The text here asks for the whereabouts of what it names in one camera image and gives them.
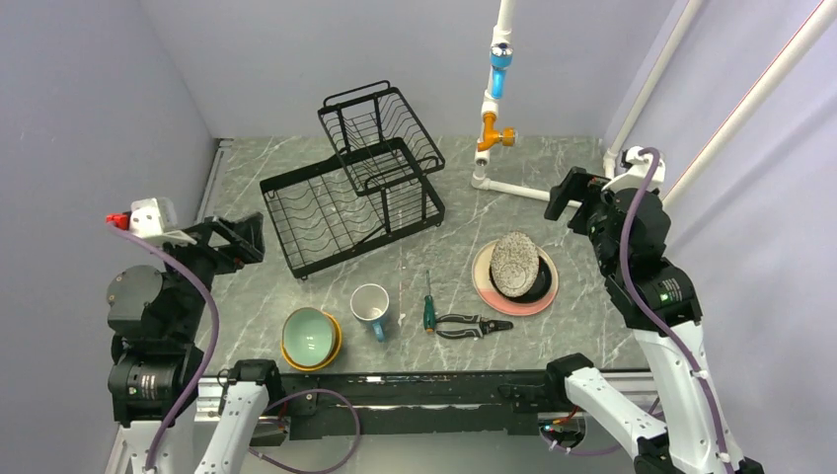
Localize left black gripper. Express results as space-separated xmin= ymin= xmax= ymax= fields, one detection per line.
xmin=149 ymin=209 xmax=264 ymax=339

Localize mint green ceramic bowl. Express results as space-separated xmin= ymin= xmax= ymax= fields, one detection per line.
xmin=281 ymin=307 xmax=338 ymax=365

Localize yellow ribbed ceramic bowl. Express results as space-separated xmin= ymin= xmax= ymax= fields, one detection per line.
xmin=280 ymin=312 xmax=343 ymax=373

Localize blue floral ceramic mug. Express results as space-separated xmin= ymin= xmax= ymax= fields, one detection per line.
xmin=349 ymin=283 xmax=390 ymax=343

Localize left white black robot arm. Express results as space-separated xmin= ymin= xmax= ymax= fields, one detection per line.
xmin=106 ymin=212 xmax=284 ymax=473

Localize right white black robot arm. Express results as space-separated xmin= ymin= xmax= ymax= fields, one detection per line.
xmin=543 ymin=167 xmax=764 ymax=473

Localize black ceramic plate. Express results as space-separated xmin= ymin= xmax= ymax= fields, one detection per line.
xmin=490 ymin=257 xmax=553 ymax=303

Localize speckled grey ceramic plate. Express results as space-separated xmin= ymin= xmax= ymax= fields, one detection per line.
xmin=490 ymin=231 xmax=540 ymax=297

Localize orange pipe valve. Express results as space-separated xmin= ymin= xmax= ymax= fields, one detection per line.
xmin=477 ymin=111 xmax=517 ymax=152

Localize pink rimmed ceramic plate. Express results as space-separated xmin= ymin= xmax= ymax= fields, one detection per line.
xmin=471 ymin=239 xmax=560 ymax=317

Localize black grey pliers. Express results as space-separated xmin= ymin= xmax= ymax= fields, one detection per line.
xmin=435 ymin=313 xmax=514 ymax=340

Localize blue cylinder on pipe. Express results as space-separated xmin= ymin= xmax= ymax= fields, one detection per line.
xmin=490 ymin=41 xmax=513 ymax=99

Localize white tall pole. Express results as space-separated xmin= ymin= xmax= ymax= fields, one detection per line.
xmin=662 ymin=0 xmax=836 ymax=211

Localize aluminium side rail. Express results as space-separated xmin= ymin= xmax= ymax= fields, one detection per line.
xmin=195 ymin=138 xmax=235 ymax=223

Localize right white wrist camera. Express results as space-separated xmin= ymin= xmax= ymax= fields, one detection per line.
xmin=603 ymin=146 xmax=665 ymax=193

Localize black wire dish rack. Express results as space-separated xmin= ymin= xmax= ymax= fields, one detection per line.
xmin=260 ymin=80 xmax=446 ymax=280

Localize white PVC pipe frame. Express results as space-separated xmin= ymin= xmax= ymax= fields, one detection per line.
xmin=471 ymin=0 xmax=704 ymax=201

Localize green handled screwdriver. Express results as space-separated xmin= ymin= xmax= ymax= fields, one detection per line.
xmin=422 ymin=271 xmax=436 ymax=333

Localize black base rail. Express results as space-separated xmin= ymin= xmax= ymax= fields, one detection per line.
xmin=251 ymin=370 xmax=572 ymax=447

